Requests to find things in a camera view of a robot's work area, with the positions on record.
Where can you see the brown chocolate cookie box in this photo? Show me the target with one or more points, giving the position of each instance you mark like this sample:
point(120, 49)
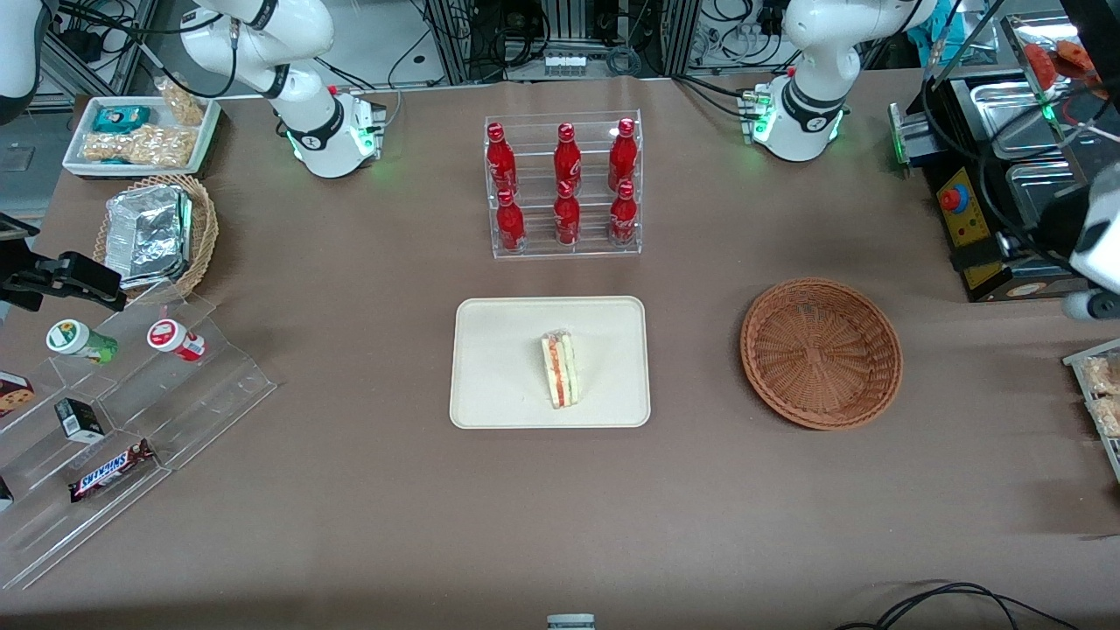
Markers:
point(13, 394)

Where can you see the brown wicker basket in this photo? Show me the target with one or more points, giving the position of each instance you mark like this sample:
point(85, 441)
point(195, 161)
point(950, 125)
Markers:
point(822, 359)

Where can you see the red cola bottle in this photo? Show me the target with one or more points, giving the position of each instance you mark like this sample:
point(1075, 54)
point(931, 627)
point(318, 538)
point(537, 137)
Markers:
point(623, 220)
point(622, 157)
point(567, 162)
point(499, 162)
point(566, 223)
point(511, 227)

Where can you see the white rectangular snack tray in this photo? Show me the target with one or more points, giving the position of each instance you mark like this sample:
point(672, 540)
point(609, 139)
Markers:
point(79, 131)

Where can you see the Snickers chocolate bar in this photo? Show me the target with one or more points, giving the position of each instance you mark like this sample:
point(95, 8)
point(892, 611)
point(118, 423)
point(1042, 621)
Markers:
point(112, 471)

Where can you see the black food warmer cabinet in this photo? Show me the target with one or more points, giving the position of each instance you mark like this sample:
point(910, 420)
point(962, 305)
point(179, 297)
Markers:
point(949, 131)

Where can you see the clear acrylic bottle rack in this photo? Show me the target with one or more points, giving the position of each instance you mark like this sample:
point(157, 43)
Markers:
point(595, 252)

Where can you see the green yogurt cup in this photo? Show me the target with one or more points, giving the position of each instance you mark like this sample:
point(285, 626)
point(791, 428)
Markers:
point(79, 339)

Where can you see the metal warmer pan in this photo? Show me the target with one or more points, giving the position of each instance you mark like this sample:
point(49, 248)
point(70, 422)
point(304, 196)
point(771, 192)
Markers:
point(1024, 179)
point(1015, 118)

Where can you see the silver foil package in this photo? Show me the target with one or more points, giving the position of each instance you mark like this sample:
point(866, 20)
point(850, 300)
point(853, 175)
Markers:
point(149, 232)

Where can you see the red packaged food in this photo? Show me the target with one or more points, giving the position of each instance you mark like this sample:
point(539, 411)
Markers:
point(1059, 59)

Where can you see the teal snack packet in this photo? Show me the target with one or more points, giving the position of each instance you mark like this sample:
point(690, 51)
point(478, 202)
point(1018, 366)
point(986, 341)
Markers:
point(121, 119)

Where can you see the clear bag of pastry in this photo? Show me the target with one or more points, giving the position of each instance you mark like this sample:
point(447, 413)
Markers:
point(1109, 416)
point(1102, 374)

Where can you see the small black box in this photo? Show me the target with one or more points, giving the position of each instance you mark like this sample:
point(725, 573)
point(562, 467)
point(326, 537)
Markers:
point(80, 420)

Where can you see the red emergency stop button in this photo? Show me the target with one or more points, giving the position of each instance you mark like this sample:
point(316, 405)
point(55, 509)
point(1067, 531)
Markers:
point(955, 198)

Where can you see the small clear snack bag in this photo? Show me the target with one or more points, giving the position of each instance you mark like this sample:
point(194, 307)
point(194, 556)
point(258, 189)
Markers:
point(182, 103)

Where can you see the triangle sandwich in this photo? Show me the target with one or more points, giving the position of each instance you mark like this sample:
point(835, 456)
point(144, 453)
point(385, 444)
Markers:
point(560, 372)

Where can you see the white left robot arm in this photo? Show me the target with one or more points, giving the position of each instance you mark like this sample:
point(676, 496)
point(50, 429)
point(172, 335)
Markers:
point(809, 105)

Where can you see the cream plastic tray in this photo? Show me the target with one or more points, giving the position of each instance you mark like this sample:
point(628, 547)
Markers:
point(499, 363)

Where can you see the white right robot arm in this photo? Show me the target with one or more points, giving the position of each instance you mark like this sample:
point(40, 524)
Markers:
point(306, 114)

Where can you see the teal box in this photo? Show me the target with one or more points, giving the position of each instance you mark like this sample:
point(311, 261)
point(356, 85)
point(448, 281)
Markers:
point(932, 35)

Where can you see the silver cylinder with green light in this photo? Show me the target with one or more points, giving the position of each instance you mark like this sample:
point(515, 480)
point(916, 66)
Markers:
point(906, 140)

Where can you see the light wicker basket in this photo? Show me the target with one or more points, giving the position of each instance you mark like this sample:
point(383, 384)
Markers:
point(203, 232)

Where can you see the red yogurt cup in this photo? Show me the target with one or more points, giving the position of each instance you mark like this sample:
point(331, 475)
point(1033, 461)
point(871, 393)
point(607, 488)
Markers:
point(173, 338)

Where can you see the grey device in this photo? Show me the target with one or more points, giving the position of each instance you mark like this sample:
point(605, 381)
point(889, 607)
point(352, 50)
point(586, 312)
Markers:
point(570, 622)

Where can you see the clear acrylic stepped display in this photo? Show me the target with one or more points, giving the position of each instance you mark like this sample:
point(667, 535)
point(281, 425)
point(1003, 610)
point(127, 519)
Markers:
point(210, 394)

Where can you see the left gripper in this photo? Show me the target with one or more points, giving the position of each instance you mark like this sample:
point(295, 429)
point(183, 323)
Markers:
point(1061, 222)

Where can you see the large clear peanut snack bag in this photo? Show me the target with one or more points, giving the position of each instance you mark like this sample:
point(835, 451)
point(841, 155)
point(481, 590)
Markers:
point(140, 147)

